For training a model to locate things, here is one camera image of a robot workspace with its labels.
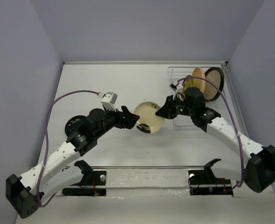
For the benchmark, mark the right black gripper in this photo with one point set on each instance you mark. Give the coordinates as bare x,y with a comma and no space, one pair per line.
167,111

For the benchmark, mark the cream plate black mark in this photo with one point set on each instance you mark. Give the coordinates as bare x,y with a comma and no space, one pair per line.
148,122

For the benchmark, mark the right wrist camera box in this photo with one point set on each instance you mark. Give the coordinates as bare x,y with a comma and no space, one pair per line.
176,87

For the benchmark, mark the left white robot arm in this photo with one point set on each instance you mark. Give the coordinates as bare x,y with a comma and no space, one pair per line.
27,192

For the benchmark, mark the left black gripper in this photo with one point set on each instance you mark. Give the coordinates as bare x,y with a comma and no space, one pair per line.
130,119

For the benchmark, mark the yellow patterned black-rim plate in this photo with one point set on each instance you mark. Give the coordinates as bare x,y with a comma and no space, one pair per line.
187,83

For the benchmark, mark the red rim white plate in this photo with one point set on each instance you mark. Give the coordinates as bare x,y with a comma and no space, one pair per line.
216,80

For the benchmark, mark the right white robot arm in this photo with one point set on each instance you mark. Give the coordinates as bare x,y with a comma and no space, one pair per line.
256,167

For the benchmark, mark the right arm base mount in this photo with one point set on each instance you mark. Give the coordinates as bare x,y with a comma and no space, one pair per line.
201,183

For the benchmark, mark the black round plate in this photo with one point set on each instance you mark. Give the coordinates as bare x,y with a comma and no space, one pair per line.
73,124

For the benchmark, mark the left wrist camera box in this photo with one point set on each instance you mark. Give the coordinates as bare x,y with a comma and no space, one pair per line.
108,100

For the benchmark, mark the orange round plate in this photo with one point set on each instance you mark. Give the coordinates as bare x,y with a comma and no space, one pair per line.
198,79

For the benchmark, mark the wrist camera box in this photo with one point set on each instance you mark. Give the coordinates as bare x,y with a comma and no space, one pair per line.
108,100
176,87

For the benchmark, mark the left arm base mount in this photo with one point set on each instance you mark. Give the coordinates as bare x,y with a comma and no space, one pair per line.
89,185

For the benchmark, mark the white wire dish rack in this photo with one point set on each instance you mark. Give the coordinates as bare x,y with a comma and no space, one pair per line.
184,123

